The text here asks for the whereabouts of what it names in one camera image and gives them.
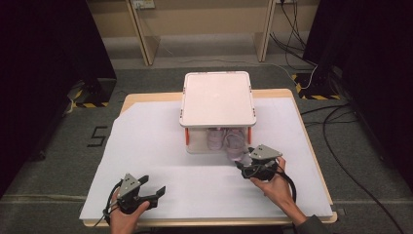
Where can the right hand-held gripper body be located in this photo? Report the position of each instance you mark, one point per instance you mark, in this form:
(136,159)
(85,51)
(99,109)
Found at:
(264,153)

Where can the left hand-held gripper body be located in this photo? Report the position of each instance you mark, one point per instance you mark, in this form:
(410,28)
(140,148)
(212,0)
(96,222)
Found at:
(130,187)

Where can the pink sandal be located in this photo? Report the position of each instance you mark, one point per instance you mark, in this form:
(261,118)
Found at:
(215,138)
(235,144)

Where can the white shoe rack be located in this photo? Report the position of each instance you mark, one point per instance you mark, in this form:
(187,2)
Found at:
(217,99)

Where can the person's left hand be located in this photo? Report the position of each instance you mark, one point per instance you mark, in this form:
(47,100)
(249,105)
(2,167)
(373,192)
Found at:
(125,221)

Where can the person's right hand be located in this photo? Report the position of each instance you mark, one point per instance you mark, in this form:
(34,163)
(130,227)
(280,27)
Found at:
(279,188)

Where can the white table cloth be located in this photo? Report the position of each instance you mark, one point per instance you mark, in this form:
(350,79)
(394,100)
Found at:
(146,146)

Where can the wooden table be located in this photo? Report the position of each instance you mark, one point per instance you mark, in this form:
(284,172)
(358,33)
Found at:
(152,96)

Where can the black stand base striped tape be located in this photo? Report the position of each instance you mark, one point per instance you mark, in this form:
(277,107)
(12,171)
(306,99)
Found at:
(97,92)
(319,86)

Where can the wooden furniture panel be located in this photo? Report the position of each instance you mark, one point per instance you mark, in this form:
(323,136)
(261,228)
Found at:
(144,32)
(264,35)

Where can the black curtain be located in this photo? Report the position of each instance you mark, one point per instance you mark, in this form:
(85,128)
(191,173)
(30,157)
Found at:
(373,65)
(42,81)

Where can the white wall power socket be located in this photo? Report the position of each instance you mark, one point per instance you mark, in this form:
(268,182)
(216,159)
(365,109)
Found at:
(143,3)

